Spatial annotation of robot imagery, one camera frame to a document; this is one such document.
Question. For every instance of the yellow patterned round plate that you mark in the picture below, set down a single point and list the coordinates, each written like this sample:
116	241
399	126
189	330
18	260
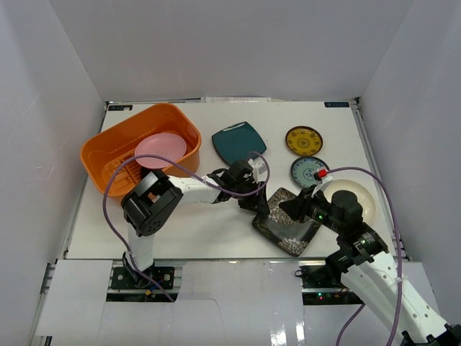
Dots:
304	141

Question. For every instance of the cream round plate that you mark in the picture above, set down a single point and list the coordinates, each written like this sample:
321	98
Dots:
364	197

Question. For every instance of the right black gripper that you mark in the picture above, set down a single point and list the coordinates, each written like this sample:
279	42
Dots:
298	208

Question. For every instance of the pink round plate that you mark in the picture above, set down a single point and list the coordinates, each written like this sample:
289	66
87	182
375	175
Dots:
168	145

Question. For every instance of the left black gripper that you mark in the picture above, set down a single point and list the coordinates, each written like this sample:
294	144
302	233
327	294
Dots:
248	191

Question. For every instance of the blue white round plate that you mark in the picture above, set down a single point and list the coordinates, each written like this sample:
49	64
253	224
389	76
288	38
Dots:
303	169

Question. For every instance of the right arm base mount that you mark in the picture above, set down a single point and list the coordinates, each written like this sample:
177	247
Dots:
314	276

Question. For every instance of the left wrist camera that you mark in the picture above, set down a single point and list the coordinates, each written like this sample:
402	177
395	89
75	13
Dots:
258	168

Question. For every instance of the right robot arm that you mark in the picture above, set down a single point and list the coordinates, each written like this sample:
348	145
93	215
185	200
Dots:
364	264

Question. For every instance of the black floral square plate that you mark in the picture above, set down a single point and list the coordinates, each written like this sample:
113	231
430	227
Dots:
290	236

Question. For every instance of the white paper sheet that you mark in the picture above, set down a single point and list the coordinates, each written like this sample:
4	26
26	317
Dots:
235	99

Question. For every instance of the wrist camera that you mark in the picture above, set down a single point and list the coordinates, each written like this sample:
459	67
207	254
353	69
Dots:
258	168
323	179

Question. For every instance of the right blue table label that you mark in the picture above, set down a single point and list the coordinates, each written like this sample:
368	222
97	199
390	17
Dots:
336	104

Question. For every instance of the left blue table label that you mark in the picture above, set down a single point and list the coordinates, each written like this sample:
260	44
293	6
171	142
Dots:
113	108

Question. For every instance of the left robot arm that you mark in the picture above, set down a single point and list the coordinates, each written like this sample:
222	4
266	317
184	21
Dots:
148	206

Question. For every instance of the orange plastic bin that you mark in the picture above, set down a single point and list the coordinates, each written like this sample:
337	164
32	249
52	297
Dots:
103	153

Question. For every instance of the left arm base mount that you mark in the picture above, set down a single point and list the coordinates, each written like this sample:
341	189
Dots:
125	279

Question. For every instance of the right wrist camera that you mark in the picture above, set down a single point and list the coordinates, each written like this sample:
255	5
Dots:
323	179

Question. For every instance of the blue table label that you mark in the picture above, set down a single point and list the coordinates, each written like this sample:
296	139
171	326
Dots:
336	104
113	108

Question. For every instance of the teal square plate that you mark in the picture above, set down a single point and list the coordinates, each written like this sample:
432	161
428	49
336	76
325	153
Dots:
237	142

